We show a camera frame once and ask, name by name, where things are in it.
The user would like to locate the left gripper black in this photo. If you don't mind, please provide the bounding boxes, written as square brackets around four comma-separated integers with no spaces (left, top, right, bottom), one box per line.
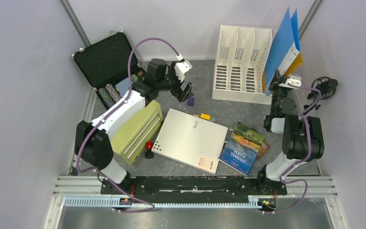
[157,62,194,103]

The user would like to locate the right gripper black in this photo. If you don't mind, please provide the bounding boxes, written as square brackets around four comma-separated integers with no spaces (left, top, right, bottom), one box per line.
[268,70,290,115]

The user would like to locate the orange plastic folder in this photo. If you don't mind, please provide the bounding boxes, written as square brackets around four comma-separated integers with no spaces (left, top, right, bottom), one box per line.
[262,53,303,92]

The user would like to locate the white paper box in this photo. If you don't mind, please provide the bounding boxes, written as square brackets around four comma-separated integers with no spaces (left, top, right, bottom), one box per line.
[152,109,228,175]

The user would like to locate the blue plastic folder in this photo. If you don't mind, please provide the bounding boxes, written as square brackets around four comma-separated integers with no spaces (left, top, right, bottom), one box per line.
[264,9,300,95]

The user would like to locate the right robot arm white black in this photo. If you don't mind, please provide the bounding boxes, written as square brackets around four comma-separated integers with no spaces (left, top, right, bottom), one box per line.
[256,70,324,195]

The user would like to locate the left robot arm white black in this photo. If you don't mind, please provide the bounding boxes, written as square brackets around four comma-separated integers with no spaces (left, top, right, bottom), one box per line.
[75,55,193,194]

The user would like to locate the purple cube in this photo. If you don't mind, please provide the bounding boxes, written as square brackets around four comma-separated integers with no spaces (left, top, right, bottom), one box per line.
[187,97,195,107]

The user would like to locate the yellow eraser block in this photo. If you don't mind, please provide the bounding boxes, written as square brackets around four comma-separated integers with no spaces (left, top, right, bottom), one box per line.
[200,113,211,120]

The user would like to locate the black microphone on tripod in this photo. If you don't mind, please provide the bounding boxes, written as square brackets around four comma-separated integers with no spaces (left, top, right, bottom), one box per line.
[304,76,338,114]

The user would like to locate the white file organizer rack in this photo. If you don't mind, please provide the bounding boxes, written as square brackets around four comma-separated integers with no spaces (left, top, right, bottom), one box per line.
[212,25,277,105]

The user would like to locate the brown small book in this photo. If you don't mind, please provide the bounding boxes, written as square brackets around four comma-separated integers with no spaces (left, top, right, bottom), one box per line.
[257,140,270,158]

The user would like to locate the Animal Farm book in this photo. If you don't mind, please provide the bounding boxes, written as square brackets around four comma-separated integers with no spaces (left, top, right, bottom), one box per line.
[219,122,264,176]

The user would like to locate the green drawer cabinet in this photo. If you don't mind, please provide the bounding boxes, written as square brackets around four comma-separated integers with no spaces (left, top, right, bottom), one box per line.
[110,100,163,165]

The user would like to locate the red black stamp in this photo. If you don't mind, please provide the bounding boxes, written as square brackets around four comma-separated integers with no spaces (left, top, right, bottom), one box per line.
[144,141,154,159]

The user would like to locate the black poker chip case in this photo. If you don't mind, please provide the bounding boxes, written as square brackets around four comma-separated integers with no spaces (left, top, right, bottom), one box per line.
[72,31,132,110]

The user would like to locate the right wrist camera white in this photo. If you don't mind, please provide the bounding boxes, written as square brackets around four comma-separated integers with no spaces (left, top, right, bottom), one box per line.
[279,74,302,89]

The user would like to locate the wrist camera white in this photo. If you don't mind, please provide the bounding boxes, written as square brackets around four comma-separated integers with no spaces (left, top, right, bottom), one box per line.
[174,53,192,83]
[279,74,302,89]

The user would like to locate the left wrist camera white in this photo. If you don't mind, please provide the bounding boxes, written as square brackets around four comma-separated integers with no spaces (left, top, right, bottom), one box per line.
[174,53,192,83]

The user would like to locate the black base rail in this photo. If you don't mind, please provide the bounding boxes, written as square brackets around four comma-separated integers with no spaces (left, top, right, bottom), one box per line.
[100,175,288,205]

